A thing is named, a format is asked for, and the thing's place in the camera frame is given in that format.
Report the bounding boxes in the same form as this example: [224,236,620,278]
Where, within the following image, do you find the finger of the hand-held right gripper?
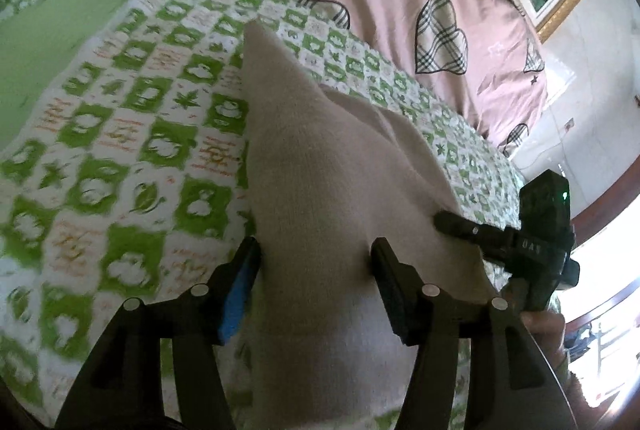
[433,210,508,261]

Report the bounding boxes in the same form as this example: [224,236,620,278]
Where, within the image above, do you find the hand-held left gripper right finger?
[371,237,576,430]

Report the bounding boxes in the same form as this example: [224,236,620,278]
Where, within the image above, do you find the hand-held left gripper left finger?
[52,236,263,430]

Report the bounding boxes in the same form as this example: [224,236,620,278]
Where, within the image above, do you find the beige knit sweater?
[240,20,501,430]

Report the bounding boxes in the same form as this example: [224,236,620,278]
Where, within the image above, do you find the person's right forearm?
[550,350,598,430]

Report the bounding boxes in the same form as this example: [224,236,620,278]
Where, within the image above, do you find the person's right hand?
[520,307,568,361]

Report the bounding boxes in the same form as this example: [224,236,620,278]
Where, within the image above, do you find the green patterned bedsheet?
[0,0,531,430]

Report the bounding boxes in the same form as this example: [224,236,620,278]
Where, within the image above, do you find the plain green sheet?
[0,0,196,151]

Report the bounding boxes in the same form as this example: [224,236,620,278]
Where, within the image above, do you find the reddish brown wooden rail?
[570,182,640,236]

